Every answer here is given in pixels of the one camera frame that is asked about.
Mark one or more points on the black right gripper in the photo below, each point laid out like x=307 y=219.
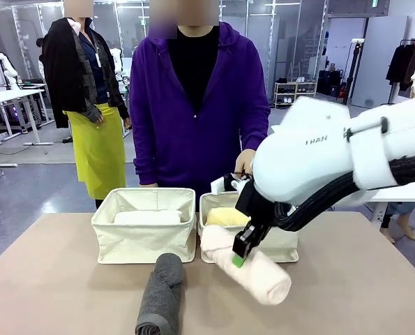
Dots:
x=256 y=206

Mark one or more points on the pink towel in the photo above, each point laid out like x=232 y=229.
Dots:
x=256 y=279

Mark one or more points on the grey towel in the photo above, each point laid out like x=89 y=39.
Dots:
x=162 y=296

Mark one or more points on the white towel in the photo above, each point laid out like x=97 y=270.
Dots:
x=148 y=218

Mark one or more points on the purple sleeved right forearm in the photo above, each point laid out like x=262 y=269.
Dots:
x=144 y=153

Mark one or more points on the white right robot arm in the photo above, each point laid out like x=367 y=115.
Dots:
x=315 y=150

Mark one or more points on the purple sleeved left forearm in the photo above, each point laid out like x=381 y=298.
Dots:
x=257 y=129

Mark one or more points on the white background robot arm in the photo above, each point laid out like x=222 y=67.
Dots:
x=8 y=70
x=116 y=63

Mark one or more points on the person's left hand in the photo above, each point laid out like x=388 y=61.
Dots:
x=243 y=162

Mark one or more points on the apron person's hand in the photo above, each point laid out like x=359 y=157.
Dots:
x=99 y=119

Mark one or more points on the cream fabric storage basket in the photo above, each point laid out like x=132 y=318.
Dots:
x=284 y=244
x=141 y=244

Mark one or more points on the yellow rolled towel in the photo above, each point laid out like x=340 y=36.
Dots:
x=224 y=214

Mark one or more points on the person in purple hoodie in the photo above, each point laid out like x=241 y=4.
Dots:
x=193 y=104

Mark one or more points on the wooden shoe rack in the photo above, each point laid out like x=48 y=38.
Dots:
x=294 y=94

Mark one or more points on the black suitcases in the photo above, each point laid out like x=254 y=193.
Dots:
x=329 y=82

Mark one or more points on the black tripod pole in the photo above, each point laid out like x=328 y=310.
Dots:
x=353 y=70

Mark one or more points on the clothes rack with dark garments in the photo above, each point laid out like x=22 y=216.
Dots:
x=400 y=66

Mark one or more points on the person with yellow apron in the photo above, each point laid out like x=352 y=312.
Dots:
x=88 y=45

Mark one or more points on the black jacket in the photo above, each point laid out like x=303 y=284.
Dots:
x=60 y=70

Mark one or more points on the white desk with metal legs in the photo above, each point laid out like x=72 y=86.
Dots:
x=5 y=96

